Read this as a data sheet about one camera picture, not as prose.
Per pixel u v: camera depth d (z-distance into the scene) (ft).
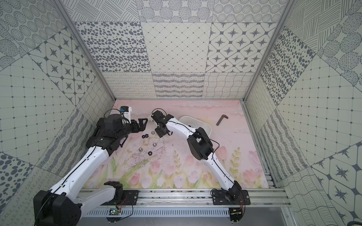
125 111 2.24
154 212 2.30
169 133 2.76
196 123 3.27
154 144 3.06
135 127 2.30
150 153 2.96
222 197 2.29
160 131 2.88
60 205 1.22
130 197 2.43
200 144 1.98
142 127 2.35
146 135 3.22
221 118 3.53
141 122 2.35
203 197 2.50
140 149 2.98
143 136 3.21
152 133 3.30
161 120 2.45
